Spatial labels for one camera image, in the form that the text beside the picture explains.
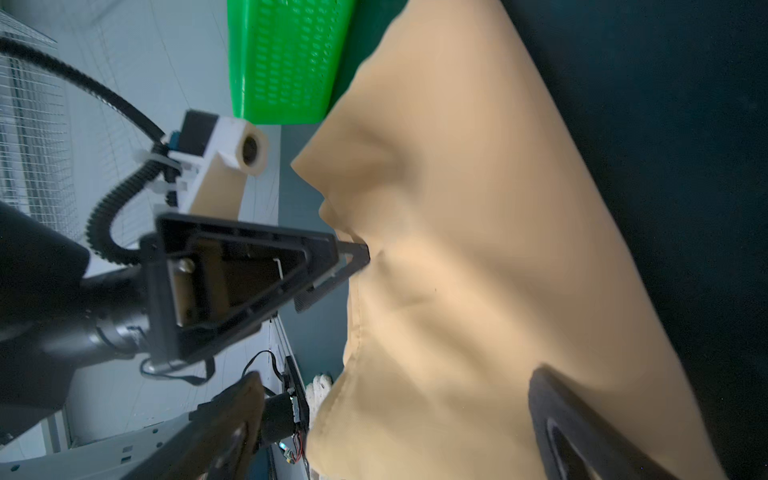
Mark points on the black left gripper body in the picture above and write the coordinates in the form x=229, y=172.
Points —
x=179, y=314

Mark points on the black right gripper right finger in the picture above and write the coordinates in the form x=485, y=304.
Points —
x=575, y=442

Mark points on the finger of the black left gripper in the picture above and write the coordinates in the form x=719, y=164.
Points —
x=292, y=258
x=352, y=258

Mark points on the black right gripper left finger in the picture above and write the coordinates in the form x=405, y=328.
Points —
x=218, y=442

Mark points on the yellow tan skirt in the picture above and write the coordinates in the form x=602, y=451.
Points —
x=492, y=254

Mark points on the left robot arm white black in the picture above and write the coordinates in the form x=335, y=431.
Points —
x=44, y=338

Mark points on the white knit work glove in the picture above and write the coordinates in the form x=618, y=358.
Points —
x=317, y=391

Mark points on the green plastic basket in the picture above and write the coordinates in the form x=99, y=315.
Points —
x=283, y=58

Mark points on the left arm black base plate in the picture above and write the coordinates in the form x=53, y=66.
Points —
x=286, y=414

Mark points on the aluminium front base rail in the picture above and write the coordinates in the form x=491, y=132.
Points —
x=111, y=458

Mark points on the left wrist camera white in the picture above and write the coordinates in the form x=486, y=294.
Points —
x=214, y=157

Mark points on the white wire basket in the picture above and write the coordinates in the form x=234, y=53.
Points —
x=36, y=160

